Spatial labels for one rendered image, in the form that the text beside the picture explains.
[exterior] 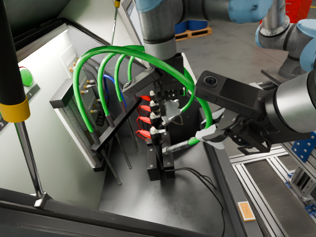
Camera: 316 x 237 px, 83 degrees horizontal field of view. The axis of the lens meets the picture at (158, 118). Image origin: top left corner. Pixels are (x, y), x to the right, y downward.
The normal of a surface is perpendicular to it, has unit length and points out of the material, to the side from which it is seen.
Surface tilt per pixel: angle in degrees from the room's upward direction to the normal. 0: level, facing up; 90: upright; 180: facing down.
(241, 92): 22
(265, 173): 0
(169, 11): 90
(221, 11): 108
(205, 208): 0
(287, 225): 0
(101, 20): 90
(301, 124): 101
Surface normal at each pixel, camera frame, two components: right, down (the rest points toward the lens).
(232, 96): -0.05, -0.48
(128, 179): -0.15, -0.76
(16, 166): 0.99, -0.15
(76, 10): 0.04, 0.63
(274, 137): -0.49, 0.76
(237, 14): -0.57, 0.81
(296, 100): -0.91, 0.10
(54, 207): 0.55, -0.66
